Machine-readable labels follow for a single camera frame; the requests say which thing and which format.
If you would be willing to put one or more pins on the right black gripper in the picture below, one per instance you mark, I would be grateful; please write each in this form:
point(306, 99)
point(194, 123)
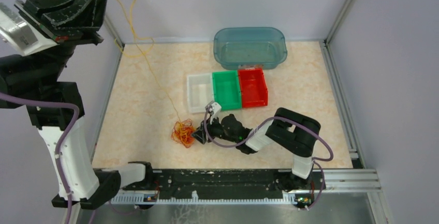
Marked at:
point(199, 135)

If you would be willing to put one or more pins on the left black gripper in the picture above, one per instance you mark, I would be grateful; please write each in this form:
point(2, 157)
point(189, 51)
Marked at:
point(84, 21)

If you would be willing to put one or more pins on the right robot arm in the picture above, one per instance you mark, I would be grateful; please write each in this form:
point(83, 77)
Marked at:
point(293, 131)

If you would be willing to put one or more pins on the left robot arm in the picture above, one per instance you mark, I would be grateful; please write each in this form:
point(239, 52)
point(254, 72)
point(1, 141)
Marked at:
point(56, 110)

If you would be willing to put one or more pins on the white plastic bin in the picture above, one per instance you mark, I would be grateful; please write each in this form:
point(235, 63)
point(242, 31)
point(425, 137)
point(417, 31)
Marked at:
point(199, 92)

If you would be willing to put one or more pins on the green plastic bin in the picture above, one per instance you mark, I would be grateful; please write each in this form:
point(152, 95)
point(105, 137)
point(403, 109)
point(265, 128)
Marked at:
point(227, 92)

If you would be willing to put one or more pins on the red plastic bin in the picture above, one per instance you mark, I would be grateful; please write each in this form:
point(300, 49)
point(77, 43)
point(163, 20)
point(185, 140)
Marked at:
point(254, 92)

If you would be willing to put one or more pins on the blue transparent plastic tub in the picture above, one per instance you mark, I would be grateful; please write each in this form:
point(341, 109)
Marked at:
point(243, 47)

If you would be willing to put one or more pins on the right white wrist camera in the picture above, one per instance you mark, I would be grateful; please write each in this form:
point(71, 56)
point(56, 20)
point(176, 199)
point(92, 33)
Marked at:
point(212, 111)

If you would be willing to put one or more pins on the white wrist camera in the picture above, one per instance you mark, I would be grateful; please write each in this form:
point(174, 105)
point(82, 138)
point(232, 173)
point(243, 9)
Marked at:
point(21, 35)
point(212, 111)

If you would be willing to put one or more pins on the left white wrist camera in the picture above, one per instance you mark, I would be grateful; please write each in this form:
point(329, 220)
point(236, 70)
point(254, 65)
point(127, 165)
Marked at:
point(21, 35)

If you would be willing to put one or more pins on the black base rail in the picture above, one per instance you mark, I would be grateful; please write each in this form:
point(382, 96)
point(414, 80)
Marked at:
point(253, 186)

